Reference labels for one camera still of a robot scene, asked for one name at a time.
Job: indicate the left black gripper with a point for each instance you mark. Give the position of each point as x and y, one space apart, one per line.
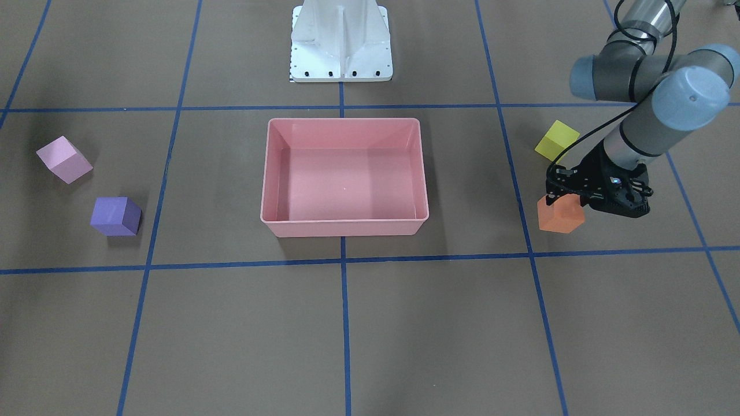
590 172

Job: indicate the orange foam block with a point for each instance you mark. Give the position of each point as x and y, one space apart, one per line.
563 215

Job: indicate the yellow foam block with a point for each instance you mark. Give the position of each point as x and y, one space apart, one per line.
557 138

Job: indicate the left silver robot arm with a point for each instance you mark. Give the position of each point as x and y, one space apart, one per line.
671 95

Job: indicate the pink plastic bin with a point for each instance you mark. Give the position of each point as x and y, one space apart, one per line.
341 177

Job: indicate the purple foam block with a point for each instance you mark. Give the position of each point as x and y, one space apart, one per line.
116 216

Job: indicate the pink foam block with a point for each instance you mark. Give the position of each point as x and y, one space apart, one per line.
63 159

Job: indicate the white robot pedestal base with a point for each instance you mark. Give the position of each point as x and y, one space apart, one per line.
340 41

